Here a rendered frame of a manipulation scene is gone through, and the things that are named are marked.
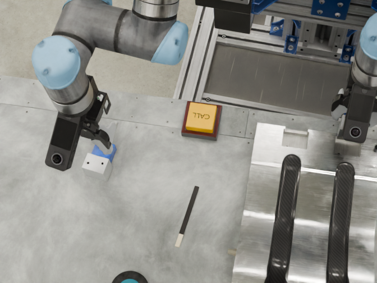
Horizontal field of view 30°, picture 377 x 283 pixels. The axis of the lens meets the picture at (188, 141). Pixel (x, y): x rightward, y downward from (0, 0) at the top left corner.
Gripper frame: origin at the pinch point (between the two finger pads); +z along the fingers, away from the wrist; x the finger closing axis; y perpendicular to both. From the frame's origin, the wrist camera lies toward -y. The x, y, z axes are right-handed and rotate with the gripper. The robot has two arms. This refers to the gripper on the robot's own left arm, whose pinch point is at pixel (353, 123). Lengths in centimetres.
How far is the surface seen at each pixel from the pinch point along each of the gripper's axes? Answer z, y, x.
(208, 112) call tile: 0.9, -3.9, 30.9
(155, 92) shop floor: 85, 36, 63
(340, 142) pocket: -1.7, -5.7, 1.9
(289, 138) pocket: -1.7, -7.2, 12.5
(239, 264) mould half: -8.6, -37.3, 16.5
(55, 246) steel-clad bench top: 5, -40, 56
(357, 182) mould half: -4.1, -14.5, -2.7
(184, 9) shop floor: 85, 72, 62
